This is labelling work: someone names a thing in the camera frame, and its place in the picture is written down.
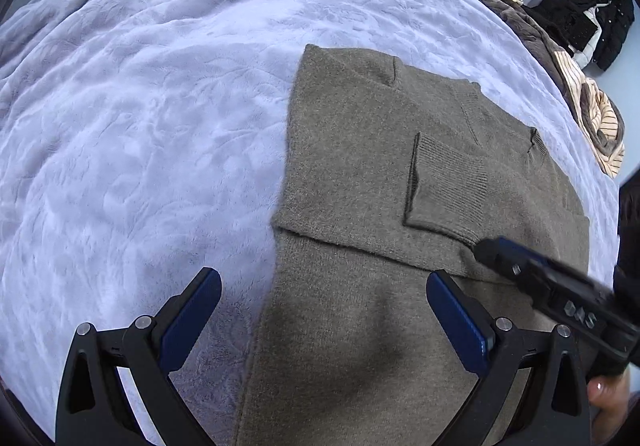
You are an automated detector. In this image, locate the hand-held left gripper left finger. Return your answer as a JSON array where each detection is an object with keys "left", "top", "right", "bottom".
[{"left": 54, "top": 267, "right": 223, "bottom": 446}]

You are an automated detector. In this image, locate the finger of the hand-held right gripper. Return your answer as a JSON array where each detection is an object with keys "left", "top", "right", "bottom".
[{"left": 472, "top": 236, "right": 540, "bottom": 294}]

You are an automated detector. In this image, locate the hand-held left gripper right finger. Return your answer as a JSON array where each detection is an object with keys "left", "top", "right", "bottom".
[{"left": 426, "top": 269, "right": 595, "bottom": 446}]

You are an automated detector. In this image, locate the olive brown knit sweater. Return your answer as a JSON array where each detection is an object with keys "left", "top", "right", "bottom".
[{"left": 235, "top": 43, "right": 608, "bottom": 446}]

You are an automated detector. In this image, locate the person's right hand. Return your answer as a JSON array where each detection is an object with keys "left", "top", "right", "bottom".
[{"left": 587, "top": 368, "right": 633, "bottom": 427}]

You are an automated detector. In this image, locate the person's dark clothing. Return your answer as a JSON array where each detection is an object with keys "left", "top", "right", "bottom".
[{"left": 618, "top": 178, "right": 640, "bottom": 279}]

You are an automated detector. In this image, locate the cream striped garment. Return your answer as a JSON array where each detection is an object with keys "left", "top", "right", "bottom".
[{"left": 467, "top": 0, "right": 627, "bottom": 178}]

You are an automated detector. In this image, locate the lavender plush blanket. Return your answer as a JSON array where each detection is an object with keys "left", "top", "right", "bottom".
[{"left": 0, "top": 0, "right": 623, "bottom": 446}]

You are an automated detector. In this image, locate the white garment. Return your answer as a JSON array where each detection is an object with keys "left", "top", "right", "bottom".
[{"left": 572, "top": 8, "right": 603, "bottom": 70}]

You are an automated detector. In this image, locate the black jacket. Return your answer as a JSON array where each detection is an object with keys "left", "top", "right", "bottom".
[{"left": 525, "top": 0, "right": 636, "bottom": 72}]

